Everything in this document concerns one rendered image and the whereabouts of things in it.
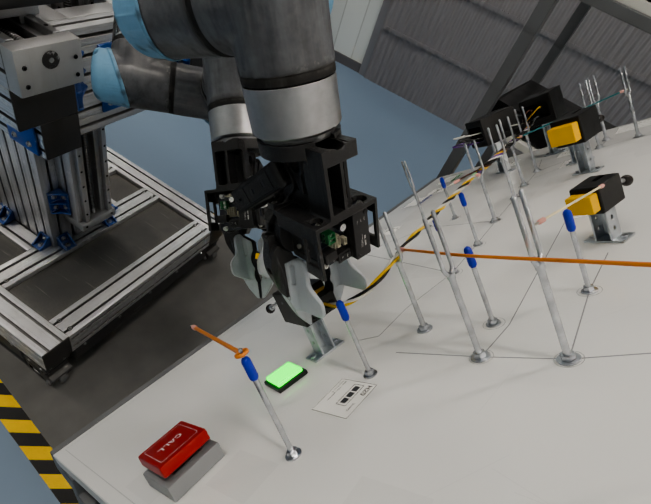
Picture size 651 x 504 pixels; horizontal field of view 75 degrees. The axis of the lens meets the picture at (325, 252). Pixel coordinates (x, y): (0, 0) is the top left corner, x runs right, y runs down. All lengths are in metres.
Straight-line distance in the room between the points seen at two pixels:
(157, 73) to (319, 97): 0.40
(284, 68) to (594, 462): 0.31
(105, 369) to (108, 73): 1.24
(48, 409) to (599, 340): 1.58
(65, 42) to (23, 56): 0.08
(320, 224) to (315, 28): 0.14
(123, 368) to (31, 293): 0.39
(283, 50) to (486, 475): 0.31
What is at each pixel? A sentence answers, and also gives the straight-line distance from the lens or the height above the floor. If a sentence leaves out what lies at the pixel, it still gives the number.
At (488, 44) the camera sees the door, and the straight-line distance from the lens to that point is 3.96.
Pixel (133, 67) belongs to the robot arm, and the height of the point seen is 1.23.
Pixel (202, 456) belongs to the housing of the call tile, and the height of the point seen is 1.12.
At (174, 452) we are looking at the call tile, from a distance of 0.44.
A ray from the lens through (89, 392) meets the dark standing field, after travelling 1.72.
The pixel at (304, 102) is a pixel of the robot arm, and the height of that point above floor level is 1.39.
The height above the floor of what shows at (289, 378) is 1.10.
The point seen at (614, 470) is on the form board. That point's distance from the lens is 0.31.
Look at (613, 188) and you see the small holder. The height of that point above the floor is 1.35.
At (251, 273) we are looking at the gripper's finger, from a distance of 0.61.
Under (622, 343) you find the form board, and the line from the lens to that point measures 0.41.
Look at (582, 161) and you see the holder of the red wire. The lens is 0.93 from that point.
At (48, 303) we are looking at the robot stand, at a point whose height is 0.21.
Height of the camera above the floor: 1.54
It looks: 43 degrees down
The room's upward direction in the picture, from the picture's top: 23 degrees clockwise
